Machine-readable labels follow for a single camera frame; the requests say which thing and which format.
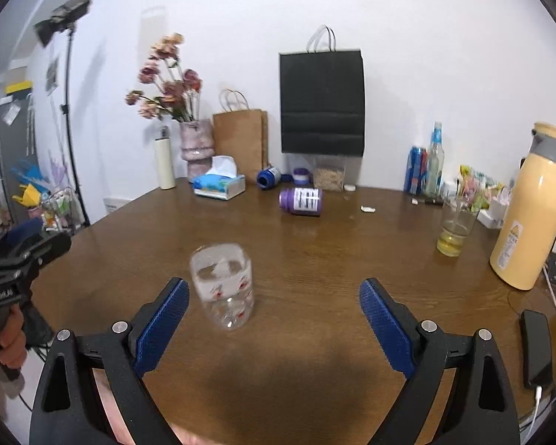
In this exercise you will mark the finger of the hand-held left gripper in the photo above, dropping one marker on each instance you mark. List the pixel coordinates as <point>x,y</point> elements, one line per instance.
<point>25,234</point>

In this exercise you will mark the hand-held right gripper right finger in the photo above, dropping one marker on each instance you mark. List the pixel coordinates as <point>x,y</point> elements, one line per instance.
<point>383,317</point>

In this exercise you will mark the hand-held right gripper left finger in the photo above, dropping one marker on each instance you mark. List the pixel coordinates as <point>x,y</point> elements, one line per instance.
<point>164,317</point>

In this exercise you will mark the clear glass cup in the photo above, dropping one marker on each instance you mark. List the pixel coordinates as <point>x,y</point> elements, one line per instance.
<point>222,285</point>

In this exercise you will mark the person's left hand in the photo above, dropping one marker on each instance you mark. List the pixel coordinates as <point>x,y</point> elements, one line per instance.
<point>11,340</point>

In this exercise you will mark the cluttered rack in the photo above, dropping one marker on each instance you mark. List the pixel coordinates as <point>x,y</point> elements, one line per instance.
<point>46,199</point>

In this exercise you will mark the small white object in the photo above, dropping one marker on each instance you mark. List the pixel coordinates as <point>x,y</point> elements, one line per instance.
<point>367,209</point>

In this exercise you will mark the glass of yellow liquid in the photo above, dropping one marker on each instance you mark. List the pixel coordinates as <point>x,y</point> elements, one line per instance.
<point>456,229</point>

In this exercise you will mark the purple pill bottle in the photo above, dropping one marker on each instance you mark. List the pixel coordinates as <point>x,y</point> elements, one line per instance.
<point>301,201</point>

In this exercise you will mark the tissue box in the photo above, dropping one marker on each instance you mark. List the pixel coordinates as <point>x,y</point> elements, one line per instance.
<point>220,181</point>

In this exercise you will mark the white box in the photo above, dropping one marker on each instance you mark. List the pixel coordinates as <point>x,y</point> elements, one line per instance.
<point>493,215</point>

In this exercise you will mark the clear jar of grains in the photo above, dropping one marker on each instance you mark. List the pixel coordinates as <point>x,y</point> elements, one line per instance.
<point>330,175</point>

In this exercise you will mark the white thermos bottle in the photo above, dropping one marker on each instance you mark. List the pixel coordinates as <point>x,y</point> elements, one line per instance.
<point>165,162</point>

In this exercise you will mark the black smartphone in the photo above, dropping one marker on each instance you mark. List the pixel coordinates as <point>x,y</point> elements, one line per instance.
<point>536,347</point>

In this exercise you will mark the light stand with lamp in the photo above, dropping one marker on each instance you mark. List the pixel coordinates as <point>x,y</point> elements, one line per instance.
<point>67,79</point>

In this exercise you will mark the colourful snack packets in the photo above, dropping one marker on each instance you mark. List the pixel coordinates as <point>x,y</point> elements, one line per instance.
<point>479,187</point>

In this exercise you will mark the clear glass bottle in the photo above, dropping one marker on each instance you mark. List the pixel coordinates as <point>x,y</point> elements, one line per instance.
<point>434,162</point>

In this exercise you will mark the purple-lidded small jar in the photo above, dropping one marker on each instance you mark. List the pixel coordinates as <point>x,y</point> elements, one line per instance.
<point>301,176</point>

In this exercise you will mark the pink glass vase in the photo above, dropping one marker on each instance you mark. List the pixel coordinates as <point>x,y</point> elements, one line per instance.
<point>196,148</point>

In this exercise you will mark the blue jar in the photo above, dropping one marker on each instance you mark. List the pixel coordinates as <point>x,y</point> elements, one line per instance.
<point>269,177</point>

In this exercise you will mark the cream thermos jug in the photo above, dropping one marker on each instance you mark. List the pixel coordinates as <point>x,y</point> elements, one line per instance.
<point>528,213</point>

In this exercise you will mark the brown paper bag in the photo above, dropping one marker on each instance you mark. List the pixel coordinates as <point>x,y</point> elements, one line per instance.
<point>240,141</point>

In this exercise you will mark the dried flower bouquet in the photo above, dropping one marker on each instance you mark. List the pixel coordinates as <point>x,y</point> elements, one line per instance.
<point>167,83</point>

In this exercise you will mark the black paper bag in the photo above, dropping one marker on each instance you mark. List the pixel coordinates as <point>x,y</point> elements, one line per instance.
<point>322,97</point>

